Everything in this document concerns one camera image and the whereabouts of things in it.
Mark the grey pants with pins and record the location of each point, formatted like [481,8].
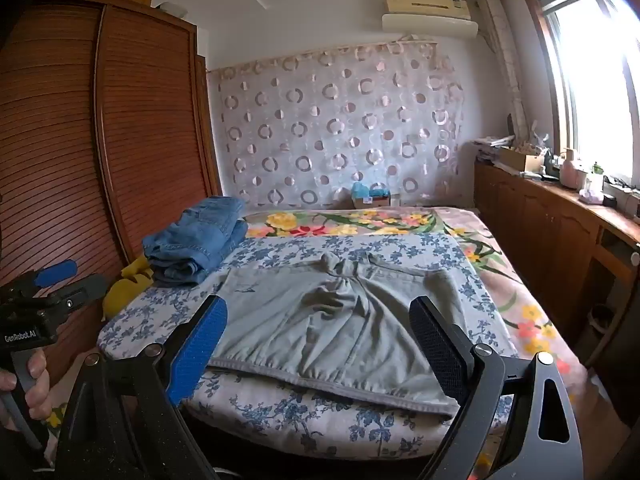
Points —
[340,320]

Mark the pink bottle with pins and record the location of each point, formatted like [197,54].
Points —
[571,172]

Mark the circle patterned sheer curtain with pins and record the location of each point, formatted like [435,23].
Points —
[340,125]

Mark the small box with blue cloth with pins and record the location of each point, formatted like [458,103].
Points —
[370,195]

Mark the blue floral bed sheet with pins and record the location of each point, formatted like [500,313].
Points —
[280,405]

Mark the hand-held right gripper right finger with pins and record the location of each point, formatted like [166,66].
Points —
[440,355]

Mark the beige wall air conditioner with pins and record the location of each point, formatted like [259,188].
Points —
[430,15]

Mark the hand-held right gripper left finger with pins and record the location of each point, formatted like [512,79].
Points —
[197,350]

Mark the open cardboard box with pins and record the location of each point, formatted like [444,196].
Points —
[522,160]

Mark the folded blue jeans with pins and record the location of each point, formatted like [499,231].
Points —
[200,240]

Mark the stack of papers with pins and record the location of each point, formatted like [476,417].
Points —
[492,147]

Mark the wrapped wall pipe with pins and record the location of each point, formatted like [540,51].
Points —
[502,55]

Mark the yellow cloth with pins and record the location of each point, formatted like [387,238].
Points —
[125,292]

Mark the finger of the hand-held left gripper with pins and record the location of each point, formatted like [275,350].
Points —
[86,287]
[56,270]

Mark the brown slatted wooden wardrobe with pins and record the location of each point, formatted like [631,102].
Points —
[135,125]

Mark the person's left hand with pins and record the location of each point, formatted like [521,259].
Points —
[36,400]

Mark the brown wooden cabinet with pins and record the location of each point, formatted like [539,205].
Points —
[540,240]

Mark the pink floral blanket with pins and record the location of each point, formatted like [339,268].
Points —
[500,270]

